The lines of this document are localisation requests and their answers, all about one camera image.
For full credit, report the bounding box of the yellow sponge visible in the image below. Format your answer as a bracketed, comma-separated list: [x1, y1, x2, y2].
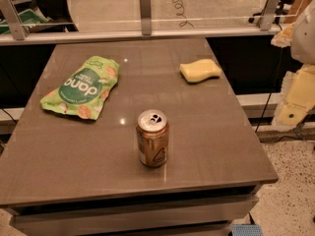
[179, 59, 221, 83]

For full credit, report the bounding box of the left metal bracket post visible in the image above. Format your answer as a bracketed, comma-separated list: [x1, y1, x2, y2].
[0, 0, 28, 40]

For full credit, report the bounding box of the blue perforated box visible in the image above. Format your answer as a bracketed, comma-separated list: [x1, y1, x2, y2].
[231, 224, 263, 236]

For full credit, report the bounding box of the metal bracket post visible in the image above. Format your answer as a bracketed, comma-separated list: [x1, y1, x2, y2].
[258, 0, 280, 30]
[0, 0, 28, 40]
[139, 0, 152, 35]

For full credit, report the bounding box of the right metal bracket post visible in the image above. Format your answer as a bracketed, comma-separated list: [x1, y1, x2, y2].
[258, 0, 280, 30]

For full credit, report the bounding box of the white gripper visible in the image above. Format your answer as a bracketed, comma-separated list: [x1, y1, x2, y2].
[271, 23, 315, 128]

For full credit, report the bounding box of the green tray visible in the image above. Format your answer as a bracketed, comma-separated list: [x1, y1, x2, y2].
[0, 9, 49, 34]

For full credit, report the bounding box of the orange soda can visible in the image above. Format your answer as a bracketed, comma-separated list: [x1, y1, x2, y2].
[136, 109, 169, 167]

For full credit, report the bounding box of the grey table drawer front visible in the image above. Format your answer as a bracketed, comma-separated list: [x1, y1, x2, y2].
[11, 195, 258, 236]

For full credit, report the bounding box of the middle metal bracket post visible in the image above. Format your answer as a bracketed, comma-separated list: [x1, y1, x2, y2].
[139, 0, 152, 35]

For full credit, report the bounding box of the coiled black cable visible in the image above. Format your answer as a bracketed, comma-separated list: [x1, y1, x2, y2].
[164, 0, 195, 29]

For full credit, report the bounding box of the black power cable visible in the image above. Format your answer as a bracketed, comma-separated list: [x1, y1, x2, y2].
[254, 23, 315, 145]

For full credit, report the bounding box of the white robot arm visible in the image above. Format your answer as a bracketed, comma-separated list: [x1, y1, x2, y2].
[272, 0, 315, 132]

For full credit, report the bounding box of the clear glass barrier panel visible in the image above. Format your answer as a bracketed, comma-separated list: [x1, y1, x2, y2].
[1, 0, 312, 45]

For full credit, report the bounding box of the green snack bag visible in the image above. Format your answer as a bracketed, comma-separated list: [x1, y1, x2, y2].
[40, 56, 119, 120]

